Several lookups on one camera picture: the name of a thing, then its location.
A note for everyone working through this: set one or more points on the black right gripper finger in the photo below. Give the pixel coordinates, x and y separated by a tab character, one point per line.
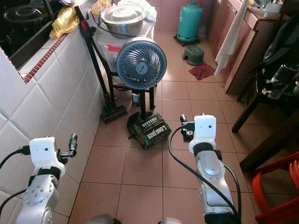
183	119

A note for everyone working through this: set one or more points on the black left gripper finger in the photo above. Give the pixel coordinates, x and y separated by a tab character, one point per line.
74	142

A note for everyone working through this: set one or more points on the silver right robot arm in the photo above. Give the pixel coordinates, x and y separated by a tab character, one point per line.
212	182

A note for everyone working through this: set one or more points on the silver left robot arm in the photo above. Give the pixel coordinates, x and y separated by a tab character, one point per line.
38	200

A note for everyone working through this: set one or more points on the dark printed cardboard box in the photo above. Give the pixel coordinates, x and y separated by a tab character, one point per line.
152	132

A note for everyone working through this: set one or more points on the small tin can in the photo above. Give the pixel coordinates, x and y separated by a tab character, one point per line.
135	99

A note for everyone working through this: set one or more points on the red floor rag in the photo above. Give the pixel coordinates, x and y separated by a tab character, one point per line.
202	71

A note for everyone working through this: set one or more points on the dark wooden chair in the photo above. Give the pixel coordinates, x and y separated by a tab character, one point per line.
245	112

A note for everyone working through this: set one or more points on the small green plastic stool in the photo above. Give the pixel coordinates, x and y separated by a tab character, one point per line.
193	54

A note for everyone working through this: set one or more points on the black metal rack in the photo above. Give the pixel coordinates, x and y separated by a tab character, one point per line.
112	84

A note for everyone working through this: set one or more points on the blue grey standing fan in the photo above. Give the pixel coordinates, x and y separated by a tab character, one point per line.
141	63

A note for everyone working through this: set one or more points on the black stick vacuum cleaner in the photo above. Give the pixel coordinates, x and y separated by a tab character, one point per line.
98	74

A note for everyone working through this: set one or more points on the grey left robot leg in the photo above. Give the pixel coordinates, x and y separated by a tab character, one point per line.
103	219

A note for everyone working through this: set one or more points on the grey robot leg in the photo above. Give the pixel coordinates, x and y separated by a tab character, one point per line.
170	220
103	219

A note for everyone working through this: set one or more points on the dark wooden table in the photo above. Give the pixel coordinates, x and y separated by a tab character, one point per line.
273	142

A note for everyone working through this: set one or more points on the grey right robot leg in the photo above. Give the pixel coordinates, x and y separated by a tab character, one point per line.
170	220

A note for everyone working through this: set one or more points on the brown kitchen cabinet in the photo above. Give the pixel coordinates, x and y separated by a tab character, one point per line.
247	51

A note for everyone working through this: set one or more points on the white hanging towel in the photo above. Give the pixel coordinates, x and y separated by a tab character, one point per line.
231	37

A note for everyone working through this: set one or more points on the clear plastic storage box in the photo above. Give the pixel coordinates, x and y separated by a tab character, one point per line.
106	51

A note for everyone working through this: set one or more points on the green gas cylinder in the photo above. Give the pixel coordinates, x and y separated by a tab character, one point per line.
189	21

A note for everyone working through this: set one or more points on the red plastic chair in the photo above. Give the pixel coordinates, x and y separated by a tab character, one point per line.
278	196

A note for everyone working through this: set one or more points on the large steel bowl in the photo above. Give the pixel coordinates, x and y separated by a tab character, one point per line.
123	19

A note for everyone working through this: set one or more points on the black backpack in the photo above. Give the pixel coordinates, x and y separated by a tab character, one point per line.
282	56

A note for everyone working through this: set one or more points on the yellow plastic bag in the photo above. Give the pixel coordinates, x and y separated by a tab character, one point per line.
64	22

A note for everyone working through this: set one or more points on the glass pot lid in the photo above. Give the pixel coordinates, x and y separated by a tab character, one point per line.
25	13

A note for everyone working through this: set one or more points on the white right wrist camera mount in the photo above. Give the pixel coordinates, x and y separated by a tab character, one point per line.
204	130

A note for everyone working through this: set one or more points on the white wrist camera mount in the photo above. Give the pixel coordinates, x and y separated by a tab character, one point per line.
44	151
204	130

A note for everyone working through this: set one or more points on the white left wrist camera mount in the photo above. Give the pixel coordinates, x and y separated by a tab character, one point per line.
44	151

